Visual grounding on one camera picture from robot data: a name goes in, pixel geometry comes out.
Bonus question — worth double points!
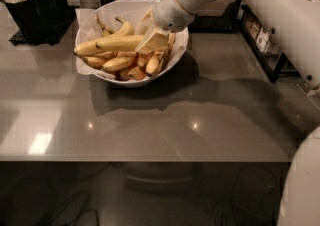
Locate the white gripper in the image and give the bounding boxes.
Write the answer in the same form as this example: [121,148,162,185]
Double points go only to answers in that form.
[135,0,195,54]

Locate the large front yellow banana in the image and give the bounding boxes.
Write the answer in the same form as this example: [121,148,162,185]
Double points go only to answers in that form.
[95,35,143,52]

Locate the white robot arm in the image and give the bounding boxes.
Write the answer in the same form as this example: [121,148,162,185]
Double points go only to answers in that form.
[137,0,320,226]

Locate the white paper bowl liner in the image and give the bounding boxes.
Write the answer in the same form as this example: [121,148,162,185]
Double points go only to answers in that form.
[75,1,189,81]

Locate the rear yellow banana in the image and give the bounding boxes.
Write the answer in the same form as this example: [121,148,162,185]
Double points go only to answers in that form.
[74,16,134,56]

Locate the white bowl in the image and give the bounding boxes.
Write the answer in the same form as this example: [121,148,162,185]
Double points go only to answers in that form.
[74,0,189,88]

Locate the spotted right banana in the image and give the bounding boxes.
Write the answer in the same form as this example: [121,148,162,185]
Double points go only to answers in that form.
[145,33,175,77]

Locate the small lower yellow banana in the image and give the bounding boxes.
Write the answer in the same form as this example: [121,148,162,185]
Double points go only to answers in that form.
[102,56,136,73]

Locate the small back banana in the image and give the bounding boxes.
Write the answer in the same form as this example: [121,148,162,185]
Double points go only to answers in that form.
[95,15,115,36]

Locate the orange fruit middle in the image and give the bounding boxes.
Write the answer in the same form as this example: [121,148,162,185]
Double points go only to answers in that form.
[137,53,153,68]

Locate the orange fruit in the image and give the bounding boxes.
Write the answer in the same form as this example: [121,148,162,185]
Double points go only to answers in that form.
[128,66,146,81]
[137,53,153,68]

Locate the orange fruit front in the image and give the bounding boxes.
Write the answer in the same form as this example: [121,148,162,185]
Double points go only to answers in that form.
[128,66,146,81]

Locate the black napkin dispenser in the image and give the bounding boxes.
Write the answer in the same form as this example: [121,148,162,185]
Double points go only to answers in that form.
[188,0,241,33]

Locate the brown paper napkins stack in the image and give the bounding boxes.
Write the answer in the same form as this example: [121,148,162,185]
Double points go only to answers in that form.
[196,0,236,17]

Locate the black cutlery holder rear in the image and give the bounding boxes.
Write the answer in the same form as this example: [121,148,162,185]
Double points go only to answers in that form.
[36,0,68,24]

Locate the black cutlery holder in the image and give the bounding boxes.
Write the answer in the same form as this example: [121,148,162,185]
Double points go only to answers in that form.
[5,0,49,44]
[36,0,68,24]

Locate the sweetener packets in rack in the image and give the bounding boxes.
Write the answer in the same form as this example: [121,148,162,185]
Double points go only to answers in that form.
[243,12,277,54]

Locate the black cutlery holder front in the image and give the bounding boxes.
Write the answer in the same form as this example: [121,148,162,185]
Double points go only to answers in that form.
[5,0,49,44]

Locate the black rubber mat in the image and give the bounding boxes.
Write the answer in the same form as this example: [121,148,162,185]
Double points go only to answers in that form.
[8,5,77,47]

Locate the black wire condiment rack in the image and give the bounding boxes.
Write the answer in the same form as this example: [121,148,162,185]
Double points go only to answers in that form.
[238,5,298,82]

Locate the black floor cable left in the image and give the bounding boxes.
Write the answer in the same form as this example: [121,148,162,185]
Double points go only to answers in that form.
[6,162,113,226]

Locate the black floor cable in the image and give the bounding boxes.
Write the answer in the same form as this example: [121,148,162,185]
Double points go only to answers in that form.
[211,164,284,226]
[6,162,113,226]

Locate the black floor cable right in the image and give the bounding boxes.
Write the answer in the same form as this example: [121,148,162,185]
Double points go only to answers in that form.
[211,164,284,226]

